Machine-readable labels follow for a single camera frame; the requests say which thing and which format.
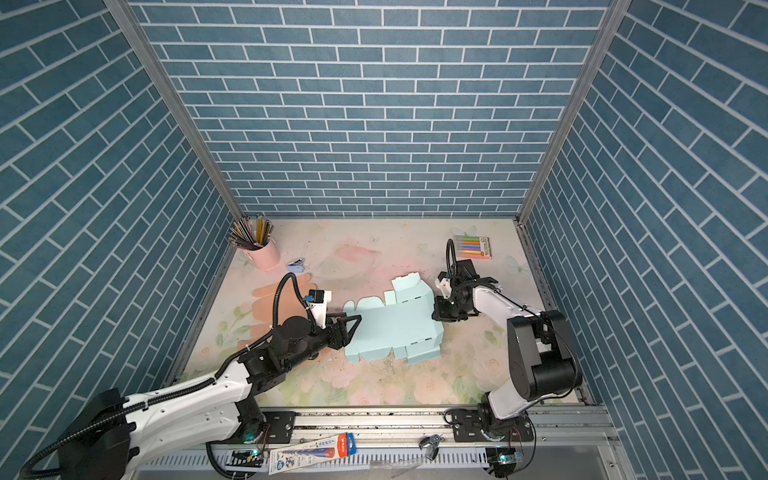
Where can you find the aluminium corner post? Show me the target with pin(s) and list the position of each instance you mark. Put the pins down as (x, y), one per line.
(606, 33)
(129, 25)

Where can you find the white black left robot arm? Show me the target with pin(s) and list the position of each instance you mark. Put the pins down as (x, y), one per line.
(127, 432)

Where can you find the aluminium right corner post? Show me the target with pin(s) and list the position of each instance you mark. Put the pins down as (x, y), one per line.
(606, 33)

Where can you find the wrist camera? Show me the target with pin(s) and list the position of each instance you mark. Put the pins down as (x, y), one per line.
(318, 301)
(444, 284)

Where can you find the light blue small stapler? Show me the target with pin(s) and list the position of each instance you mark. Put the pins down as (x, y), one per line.
(296, 266)

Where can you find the flat pink paper box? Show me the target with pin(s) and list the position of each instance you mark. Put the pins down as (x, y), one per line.
(261, 311)

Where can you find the clear box of markers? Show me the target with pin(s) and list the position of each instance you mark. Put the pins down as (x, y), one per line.
(472, 246)

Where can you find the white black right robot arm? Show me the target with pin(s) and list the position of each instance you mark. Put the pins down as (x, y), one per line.
(542, 363)

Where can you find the blue red white packet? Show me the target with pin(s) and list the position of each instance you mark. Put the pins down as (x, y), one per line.
(311, 453)

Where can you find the pink metal pencil bucket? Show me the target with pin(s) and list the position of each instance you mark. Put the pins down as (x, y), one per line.
(264, 258)

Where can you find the light teal paper box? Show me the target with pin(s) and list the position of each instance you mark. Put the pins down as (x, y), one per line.
(400, 323)

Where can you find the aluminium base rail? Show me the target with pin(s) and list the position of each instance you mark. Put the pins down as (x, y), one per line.
(566, 437)

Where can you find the aluminium left corner post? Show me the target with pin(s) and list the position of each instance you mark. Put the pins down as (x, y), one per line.
(129, 25)

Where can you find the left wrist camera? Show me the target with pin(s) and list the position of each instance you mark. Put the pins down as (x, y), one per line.
(318, 301)

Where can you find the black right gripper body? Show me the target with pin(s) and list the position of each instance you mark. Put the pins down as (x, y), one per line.
(456, 299)

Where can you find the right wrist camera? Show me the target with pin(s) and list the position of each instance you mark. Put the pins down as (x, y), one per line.
(444, 284)

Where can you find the small metal clip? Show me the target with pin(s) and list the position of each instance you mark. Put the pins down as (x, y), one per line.
(430, 446)

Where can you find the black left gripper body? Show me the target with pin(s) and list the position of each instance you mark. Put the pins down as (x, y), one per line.
(315, 343)

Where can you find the bundle of coloured pencils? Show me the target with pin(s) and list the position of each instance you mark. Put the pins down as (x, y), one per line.
(245, 235)

